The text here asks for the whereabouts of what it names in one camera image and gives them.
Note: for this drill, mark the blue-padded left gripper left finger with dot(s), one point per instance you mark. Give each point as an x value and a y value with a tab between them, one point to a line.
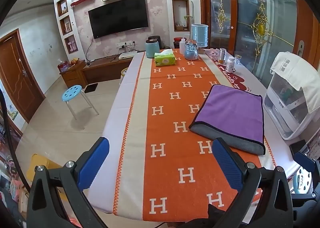
45	208

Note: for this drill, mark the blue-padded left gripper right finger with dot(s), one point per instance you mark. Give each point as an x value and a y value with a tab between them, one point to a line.
274	208

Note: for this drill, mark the purple and grey towel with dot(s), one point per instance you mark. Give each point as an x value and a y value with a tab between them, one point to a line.
234	115

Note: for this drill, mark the yellow plastic chair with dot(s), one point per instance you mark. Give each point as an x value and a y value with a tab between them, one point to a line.
39	160

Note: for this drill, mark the white appliance with clear cover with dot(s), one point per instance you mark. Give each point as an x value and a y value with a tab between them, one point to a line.
287	108

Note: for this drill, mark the orange H-pattern table runner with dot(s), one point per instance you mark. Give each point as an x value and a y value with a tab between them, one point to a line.
180	127

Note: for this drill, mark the blue round plastic stool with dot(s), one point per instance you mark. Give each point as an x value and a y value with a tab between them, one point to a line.
71	93

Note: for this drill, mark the black floor scale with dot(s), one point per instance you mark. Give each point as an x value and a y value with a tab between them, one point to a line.
91	88

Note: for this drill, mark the white cloth bag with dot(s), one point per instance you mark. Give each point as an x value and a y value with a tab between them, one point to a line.
300	75

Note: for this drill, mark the brown wooden door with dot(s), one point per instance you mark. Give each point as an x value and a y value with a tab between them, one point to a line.
17	76

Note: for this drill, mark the wooden TV cabinet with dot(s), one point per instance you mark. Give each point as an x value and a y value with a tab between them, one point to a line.
103	69

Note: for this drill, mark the white pill bottle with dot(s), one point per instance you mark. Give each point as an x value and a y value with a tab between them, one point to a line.
230	64

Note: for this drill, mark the pink plush toy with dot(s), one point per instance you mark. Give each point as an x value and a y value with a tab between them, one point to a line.
214	54

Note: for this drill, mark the glass snow globe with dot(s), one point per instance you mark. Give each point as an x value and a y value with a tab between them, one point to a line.
190	52

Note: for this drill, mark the white set-top box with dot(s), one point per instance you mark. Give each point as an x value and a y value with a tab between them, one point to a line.
127	55

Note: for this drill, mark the green tissue box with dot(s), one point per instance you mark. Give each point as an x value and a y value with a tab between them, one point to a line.
165	58

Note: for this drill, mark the white plastic squeeze bottle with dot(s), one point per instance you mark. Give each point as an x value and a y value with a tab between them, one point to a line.
182	46

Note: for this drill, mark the light blue cylindrical lamp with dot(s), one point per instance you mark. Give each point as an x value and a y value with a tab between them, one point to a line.
199	33

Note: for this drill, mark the teal canister with dark lid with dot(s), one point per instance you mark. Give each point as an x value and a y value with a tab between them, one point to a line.
151	47

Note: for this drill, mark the black flat-screen television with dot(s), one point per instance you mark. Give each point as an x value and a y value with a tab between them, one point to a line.
118	17

